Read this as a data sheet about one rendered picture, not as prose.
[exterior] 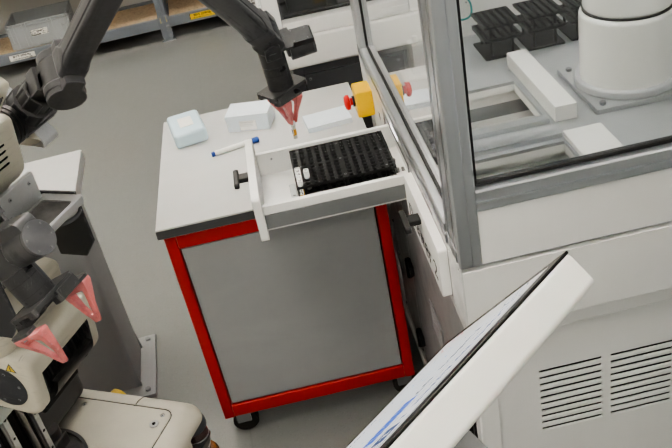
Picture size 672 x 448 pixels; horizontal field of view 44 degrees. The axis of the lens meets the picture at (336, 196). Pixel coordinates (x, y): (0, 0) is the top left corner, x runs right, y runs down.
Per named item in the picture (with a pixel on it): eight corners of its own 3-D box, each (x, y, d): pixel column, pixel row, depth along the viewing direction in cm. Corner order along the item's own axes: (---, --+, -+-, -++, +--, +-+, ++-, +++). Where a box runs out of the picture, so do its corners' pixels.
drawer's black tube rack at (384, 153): (302, 212, 184) (296, 187, 180) (294, 174, 199) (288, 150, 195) (400, 190, 184) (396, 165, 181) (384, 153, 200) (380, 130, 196)
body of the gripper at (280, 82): (308, 84, 189) (300, 55, 185) (275, 106, 184) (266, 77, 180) (290, 79, 193) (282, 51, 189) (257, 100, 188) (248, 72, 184)
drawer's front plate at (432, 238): (443, 298, 154) (437, 250, 148) (409, 216, 178) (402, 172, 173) (452, 296, 154) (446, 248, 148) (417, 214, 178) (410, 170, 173)
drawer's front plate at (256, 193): (262, 243, 179) (250, 200, 174) (254, 178, 204) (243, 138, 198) (270, 241, 180) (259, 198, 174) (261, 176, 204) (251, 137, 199)
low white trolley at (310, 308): (229, 444, 242) (154, 231, 202) (223, 312, 295) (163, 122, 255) (423, 398, 244) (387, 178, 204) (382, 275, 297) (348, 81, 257)
